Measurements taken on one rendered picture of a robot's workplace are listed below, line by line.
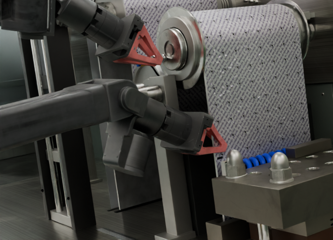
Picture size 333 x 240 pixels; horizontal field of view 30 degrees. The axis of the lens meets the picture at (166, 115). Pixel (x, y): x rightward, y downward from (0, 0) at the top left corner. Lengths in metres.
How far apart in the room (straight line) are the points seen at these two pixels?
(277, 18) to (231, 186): 0.36
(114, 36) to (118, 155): 0.21
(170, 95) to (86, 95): 0.27
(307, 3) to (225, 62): 0.30
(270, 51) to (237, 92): 0.11
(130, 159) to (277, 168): 0.22
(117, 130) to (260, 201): 0.24
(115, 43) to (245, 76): 0.25
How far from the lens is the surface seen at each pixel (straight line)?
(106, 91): 0.90
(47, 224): 1.43
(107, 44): 1.06
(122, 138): 0.95
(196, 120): 1.02
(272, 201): 0.93
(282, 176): 0.95
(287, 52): 1.20
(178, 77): 1.12
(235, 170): 1.02
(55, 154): 1.39
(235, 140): 1.11
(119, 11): 1.30
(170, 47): 1.10
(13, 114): 0.82
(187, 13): 1.09
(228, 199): 1.02
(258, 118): 1.15
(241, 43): 1.13
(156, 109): 0.98
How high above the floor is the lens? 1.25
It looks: 6 degrees down
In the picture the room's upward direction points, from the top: 8 degrees counter-clockwise
